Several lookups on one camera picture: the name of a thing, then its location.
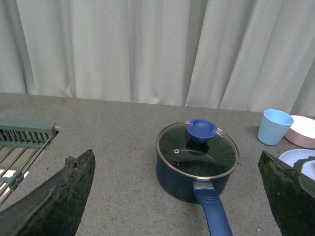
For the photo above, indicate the white curtain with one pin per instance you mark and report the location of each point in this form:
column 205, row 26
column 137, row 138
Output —
column 246, row 55

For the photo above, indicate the glass lid with blue knob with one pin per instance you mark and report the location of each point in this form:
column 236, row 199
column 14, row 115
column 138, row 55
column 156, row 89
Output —
column 218, row 157

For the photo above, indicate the green metal dish rack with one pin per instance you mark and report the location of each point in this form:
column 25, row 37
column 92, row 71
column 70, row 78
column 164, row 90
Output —
column 22, row 141

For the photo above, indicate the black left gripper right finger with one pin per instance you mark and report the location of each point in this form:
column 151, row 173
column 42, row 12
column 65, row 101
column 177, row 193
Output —
column 291, row 195

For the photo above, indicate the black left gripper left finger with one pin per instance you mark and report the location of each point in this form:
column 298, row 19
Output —
column 56, row 207

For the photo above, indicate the light blue plate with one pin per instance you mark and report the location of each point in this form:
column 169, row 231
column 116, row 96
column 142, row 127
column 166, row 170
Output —
column 291, row 157

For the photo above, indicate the dark blue saucepan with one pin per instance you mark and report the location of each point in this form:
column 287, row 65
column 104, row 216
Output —
column 194, row 190

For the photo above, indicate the light blue cup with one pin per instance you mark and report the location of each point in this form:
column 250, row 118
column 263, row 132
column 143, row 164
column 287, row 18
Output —
column 273, row 127

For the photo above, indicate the pink bowl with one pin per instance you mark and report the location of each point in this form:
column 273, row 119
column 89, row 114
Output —
column 302, row 132

